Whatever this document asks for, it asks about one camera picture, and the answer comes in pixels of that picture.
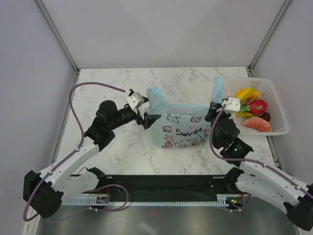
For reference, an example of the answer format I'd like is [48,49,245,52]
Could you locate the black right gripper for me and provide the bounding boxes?
[204,101,231,146]

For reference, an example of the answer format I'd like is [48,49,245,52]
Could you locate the light blue plastic bag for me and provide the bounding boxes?
[146,87,211,149]

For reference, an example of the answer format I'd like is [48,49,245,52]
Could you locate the yellow fake banana bunch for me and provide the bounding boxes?
[235,87,256,118]

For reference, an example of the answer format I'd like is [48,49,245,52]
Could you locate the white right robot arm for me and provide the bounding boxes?
[205,100,313,231]

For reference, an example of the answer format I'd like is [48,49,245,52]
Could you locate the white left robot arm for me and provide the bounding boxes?
[22,95,161,219]

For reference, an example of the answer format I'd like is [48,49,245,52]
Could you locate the fake watermelon slice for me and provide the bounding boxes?
[242,117,272,132]

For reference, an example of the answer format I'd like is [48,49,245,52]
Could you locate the red fake dragon fruit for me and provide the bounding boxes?
[240,99,268,115]

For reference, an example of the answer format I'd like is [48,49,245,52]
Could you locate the dark purple fake plum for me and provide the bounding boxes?
[259,112,271,122]

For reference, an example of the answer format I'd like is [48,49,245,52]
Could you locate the orange fake peach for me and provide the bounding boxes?
[251,91,262,99]

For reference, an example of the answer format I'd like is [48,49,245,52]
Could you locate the white plastic fruit basket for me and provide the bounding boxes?
[225,78,290,136]

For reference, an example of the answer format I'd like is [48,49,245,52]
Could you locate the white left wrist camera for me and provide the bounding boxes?
[124,89,144,110]

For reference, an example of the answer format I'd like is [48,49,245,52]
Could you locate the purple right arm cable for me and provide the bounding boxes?
[209,104,313,212]

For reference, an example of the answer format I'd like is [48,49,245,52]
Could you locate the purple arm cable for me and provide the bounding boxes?
[209,104,313,212]
[22,82,130,222]

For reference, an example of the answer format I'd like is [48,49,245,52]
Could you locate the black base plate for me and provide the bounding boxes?
[96,175,242,201]

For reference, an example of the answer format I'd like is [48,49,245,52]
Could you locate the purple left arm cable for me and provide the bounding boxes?
[22,82,130,222]

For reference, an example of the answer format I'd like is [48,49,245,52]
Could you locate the right aluminium corner post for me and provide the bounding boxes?
[246,0,293,77]

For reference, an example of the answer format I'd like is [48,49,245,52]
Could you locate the aluminium corner post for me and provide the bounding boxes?
[246,0,293,77]
[34,0,80,74]

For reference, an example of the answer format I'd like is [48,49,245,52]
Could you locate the white slotted cable duct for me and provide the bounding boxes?
[62,194,229,207]

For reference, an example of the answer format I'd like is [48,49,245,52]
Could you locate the left aluminium corner post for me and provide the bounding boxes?
[34,0,80,74]

